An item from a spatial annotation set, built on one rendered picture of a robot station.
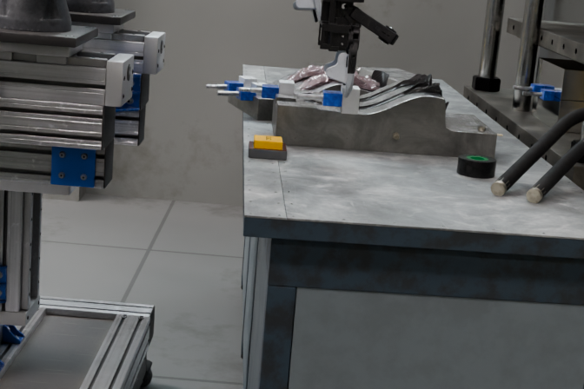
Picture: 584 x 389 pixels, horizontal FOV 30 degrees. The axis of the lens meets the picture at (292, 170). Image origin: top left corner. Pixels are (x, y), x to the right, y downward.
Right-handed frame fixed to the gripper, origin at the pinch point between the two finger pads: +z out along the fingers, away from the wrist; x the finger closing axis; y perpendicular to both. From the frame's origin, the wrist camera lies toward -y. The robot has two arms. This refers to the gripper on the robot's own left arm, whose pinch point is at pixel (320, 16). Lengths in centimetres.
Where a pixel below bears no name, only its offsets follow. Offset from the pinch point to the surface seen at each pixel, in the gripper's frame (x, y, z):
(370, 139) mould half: 23.8, -2.1, 29.5
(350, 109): 37.0, 2.5, 20.9
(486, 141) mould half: 25, -28, 36
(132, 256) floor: -150, 73, 72
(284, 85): 7.6, 12.8, 14.0
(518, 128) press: -35, -52, 43
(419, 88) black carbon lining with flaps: 19.4, -16.3, 21.2
